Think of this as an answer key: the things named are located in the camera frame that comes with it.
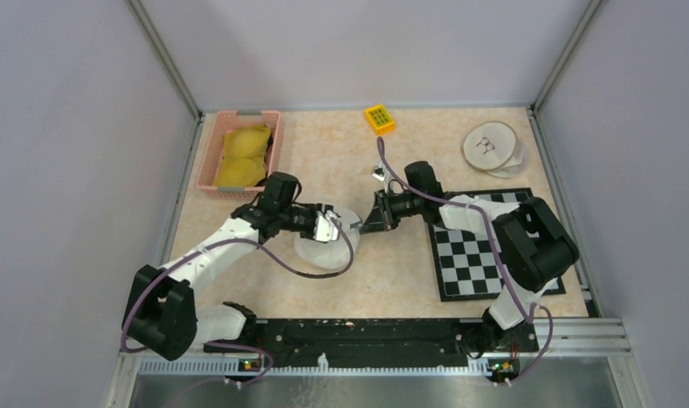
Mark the round translucent disc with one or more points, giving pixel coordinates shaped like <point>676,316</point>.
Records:
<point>515,166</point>

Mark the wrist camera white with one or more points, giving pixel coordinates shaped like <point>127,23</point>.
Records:
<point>381,173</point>
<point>326,227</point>

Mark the black white checkerboard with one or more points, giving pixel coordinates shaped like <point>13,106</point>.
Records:
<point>464,265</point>

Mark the yellow bra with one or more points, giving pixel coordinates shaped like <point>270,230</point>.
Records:
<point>243,158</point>

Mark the pink plastic basket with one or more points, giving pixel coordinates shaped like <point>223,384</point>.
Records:
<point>227,121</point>

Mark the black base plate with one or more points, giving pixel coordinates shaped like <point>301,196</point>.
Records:
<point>384,343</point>

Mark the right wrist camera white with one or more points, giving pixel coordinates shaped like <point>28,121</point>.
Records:
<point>381,173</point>

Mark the yellow toy brick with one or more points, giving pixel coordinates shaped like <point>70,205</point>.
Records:
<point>379,119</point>

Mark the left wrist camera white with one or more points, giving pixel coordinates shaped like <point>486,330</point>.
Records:
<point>326,227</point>

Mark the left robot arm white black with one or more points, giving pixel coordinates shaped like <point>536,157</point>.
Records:
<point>161,313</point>

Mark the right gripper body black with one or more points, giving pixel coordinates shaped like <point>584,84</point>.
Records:
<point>403,206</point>

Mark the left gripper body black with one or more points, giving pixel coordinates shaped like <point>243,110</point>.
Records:
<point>299,218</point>

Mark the aluminium front rail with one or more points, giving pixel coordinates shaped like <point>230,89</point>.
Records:
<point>562,337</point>

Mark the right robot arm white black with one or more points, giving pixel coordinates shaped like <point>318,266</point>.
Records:
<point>531,248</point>

